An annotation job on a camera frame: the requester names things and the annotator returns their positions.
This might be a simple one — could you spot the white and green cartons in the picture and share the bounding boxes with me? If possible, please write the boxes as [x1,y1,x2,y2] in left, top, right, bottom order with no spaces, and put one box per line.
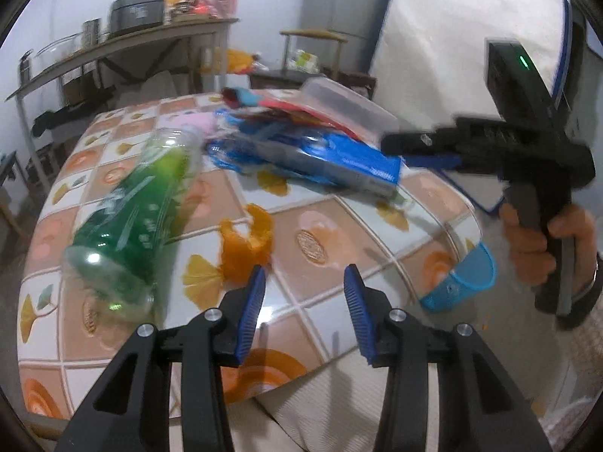
[289,49,321,71]

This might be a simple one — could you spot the brown snack tray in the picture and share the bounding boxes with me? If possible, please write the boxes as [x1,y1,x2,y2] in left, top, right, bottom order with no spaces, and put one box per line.
[170,7,208,24]

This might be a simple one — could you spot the pink plastic bag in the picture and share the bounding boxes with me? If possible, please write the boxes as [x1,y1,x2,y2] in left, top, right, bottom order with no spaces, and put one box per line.
[202,0,239,17]

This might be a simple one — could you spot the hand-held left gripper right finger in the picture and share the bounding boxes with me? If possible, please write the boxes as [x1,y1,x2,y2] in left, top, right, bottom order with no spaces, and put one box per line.
[343,265,549,452]

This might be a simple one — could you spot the dark wooden stool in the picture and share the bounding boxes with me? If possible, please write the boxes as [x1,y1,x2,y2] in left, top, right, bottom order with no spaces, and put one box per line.
[339,70,378,99]

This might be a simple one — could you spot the black cloth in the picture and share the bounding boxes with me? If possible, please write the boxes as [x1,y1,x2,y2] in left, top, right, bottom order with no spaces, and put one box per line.
[31,106,95,137]

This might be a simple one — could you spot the person's right hand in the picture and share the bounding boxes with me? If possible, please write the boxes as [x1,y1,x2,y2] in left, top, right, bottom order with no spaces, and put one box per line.
[499,202,601,296]

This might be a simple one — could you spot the long wooden side table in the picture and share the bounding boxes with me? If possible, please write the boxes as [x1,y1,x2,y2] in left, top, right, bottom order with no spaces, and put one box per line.
[5,16,241,151]

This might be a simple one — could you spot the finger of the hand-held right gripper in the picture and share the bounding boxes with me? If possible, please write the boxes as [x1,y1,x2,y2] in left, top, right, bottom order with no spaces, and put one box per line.
[405,151,465,171]
[381,125,460,156]

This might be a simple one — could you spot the orange peel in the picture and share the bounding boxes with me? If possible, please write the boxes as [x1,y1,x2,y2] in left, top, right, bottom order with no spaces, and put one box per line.
[219,204,275,286]

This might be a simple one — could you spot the blue plastic wastebasket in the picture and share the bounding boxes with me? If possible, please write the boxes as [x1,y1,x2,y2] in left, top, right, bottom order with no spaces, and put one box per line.
[421,242,497,314]

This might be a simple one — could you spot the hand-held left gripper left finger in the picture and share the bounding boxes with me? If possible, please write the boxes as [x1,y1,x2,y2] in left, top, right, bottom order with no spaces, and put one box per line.
[57,265,267,452]

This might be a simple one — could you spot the blue and white box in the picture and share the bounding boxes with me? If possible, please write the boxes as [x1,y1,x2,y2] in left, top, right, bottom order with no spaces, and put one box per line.
[264,129,403,199]

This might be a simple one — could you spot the wooden chair with black seat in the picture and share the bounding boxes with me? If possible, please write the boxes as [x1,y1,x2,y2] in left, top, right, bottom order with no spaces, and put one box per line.
[249,28,349,90]

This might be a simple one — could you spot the clear plastic container lid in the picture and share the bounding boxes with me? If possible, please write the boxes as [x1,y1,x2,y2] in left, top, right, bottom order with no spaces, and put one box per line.
[301,78,399,139]

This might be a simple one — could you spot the grey refrigerator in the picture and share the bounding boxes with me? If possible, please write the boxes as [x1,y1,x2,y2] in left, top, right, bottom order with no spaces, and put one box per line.
[301,0,399,81]

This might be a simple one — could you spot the white mattress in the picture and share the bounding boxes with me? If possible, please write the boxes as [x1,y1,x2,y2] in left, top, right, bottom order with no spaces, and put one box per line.
[372,0,589,208]

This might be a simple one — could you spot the wooden chair with cushion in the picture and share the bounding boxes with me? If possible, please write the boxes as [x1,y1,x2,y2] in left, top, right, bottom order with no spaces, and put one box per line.
[0,151,29,246]

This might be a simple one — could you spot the tile pattern tablecloth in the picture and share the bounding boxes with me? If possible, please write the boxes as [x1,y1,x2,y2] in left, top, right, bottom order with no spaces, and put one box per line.
[16,89,484,422]

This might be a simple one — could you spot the glass bowl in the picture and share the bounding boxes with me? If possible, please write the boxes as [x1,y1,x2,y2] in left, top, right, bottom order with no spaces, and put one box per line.
[35,32,86,64]

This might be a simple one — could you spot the green plastic bottle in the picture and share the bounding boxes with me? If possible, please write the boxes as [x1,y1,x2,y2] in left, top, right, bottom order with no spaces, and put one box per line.
[63,125,205,323]

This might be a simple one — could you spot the grey rice cooker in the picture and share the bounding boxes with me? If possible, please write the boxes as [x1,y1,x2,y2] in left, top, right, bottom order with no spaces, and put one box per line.
[109,0,167,36]

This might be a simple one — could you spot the pink sponge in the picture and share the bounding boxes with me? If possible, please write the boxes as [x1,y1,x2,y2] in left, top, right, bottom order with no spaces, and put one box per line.
[181,112,217,135]

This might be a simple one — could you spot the yellow plastic bag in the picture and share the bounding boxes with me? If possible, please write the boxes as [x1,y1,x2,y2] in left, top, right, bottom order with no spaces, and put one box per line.
[226,48,260,73]

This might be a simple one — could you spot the red and blue wrapper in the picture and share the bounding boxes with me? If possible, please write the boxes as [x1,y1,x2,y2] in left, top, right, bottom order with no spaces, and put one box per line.
[221,87,378,142]

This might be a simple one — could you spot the white sack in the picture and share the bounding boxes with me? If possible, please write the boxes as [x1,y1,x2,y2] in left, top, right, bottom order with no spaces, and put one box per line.
[136,70,182,99]

